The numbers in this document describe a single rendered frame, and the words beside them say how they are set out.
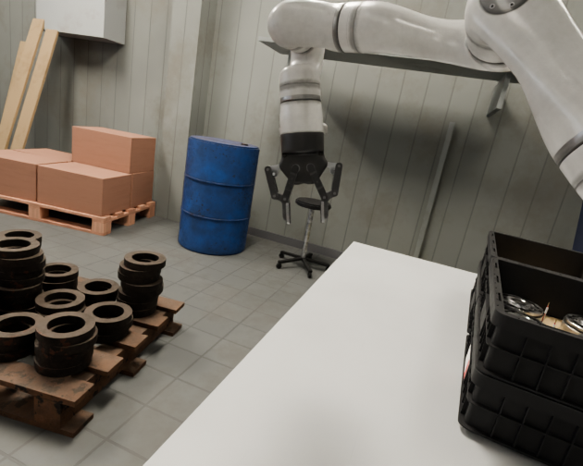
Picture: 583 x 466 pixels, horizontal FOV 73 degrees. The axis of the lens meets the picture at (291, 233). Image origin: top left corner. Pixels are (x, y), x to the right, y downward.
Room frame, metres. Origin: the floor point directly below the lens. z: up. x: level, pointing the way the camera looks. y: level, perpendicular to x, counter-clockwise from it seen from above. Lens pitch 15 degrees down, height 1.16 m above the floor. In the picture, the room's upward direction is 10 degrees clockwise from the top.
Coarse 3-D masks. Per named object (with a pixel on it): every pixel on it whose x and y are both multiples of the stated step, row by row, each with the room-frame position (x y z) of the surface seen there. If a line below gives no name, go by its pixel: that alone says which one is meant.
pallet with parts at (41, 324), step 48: (0, 240) 1.58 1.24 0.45; (0, 288) 1.48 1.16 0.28; (48, 288) 1.72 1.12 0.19; (96, 288) 1.84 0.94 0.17; (144, 288) 1.67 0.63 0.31; (0, 336) 1.22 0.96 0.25; (48, 336) 1.18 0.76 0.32; (96, 336) 1.29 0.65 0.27; (144, 336) 1.54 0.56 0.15; (0, 384) 1.13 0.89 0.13; (48, 384) 1.15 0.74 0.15; (96, 384) 1.28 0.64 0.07
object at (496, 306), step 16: (496, 272) 0.81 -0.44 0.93; (544, 272) 0.89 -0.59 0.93; (496, 288) 0.69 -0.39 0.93; (496, 304) 0.61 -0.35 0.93; (496, 320) 0.58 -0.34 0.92; (512, 320) 0.57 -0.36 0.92; (528, 320) 0.57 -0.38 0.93; (528, 336) 0.56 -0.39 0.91; (544, 336) 0.55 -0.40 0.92; (560, 336) 0.54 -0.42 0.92; (576, 336) 0.54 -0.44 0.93; (576, 352) 0.53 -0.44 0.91
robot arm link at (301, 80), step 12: (312, 48) 0.72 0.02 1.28; (324, 48) 0.73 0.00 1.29; (300, 60) 0.73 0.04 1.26; (312, 60) 0.72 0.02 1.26; (288, 72) 0.68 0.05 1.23; (300, 72) 0.68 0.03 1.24; (312, 72) 0.69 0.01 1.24; (288, 84) 0.68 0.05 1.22; (300, 84) 0.68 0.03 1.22; (312, 84) 0.68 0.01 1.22; (288, 96) 0.68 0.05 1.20; (300, 96) 0.68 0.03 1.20; (312, 96) 0.68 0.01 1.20
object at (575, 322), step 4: (564, 316) 0.80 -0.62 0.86; (568, 316) 0.80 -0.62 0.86; (572, 316) 0.82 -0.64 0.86; (576, 316) 0.82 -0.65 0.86; (580, 316) 0.82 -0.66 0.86; (568, 320) 0.78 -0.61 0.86; (572, 320) 0.79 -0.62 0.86; (576, 320) 0.79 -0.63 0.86; (572, 324) 0.77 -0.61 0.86; (576, 324) 0.77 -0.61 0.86; (580, 324) 0.77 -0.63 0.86; (580, 328) 0.75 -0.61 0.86
